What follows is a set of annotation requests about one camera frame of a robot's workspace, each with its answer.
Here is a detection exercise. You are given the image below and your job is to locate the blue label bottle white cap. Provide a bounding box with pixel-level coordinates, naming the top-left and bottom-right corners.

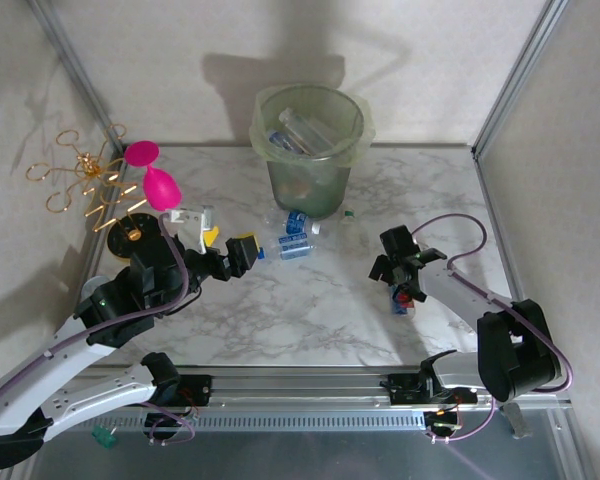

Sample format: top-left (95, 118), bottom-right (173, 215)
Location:
top-left (265, 208), bottom-right (327, 237)

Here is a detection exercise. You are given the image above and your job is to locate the red-blue label bottle blue cap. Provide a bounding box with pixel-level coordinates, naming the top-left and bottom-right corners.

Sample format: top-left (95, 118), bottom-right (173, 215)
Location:
top-left (388, 282), bottom-right (418, 318)

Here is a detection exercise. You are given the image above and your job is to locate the green translucent bin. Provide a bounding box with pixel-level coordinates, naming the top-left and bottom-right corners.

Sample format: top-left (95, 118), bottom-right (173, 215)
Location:
top-left (253, 84), bottom-right (371, 221)

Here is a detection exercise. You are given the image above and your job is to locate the gold wire stand black base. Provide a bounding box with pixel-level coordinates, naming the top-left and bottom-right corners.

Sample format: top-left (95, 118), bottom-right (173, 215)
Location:
top-left (25, 124), bottom-right (164, 264)

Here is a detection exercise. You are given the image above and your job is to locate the pink plastic goblet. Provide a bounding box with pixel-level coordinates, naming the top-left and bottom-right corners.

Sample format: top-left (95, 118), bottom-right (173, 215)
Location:
top-left (123, 140), bottom-right (182, 212)

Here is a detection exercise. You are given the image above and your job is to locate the grey metal base plate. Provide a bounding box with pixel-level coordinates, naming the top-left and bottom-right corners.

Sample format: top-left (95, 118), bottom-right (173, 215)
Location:
top-left (27, 429), bottom-right (569, 480)

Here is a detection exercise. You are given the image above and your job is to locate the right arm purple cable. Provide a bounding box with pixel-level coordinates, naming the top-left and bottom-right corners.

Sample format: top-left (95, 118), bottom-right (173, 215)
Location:
top-left (410, 213), bottom-right (576, 401)

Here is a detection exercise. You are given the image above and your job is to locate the aluminium frame post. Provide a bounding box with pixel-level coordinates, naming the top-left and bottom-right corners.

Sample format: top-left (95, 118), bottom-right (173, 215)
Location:
top-left (471, 0), bottom-right (570, 159)
top-left (26, 0), bottom-right (127, 149)

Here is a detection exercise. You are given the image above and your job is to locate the large clear plastic bottle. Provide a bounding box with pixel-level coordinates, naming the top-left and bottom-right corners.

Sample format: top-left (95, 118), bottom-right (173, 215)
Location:
top-left (277, 106), bottom-right (337, 155)

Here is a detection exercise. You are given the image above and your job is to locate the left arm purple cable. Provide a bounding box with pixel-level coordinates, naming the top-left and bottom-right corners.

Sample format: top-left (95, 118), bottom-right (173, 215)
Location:
top-left (0, 212), bottom-right (190, 409)

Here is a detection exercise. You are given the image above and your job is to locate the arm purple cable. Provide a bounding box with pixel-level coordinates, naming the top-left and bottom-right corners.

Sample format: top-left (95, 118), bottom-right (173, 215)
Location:
top-left (410, 213), bottom-right (576, 401)
top-left (0, 212), bottom-right (190, 409)

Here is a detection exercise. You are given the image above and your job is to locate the aluminium table edge rail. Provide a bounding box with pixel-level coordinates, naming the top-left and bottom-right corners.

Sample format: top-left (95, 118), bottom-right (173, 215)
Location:
top-left (0, 144), bottom-right (129, 480)

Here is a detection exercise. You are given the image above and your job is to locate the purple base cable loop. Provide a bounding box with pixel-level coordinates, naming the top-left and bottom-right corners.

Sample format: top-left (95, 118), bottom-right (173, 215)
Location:
top-left (144, 407), bottom-right (202, 447)
top-left (426, 399), bottom-right (497, 445)

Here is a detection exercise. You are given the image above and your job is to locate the blue-white label bottle blue cap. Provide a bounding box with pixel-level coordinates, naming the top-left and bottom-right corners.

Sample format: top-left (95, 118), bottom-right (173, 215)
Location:
top-left (258, 234), bottom-right (317, 262)

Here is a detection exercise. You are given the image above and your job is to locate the grey slotted cable duct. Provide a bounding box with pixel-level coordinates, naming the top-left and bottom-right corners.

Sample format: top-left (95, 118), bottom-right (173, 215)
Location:
top-left (107, 408), bottom-right (427, 432)

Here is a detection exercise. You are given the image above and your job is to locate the clear bottle green cap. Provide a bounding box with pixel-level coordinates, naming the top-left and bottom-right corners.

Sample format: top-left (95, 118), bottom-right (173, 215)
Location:
top-left (339, 208), bottom-right (372, 260)

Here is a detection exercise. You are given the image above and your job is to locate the grey metal foot bracket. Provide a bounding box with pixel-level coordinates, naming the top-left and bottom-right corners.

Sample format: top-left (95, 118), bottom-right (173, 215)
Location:
top-left (499, 402), bottom-right (531, 441)

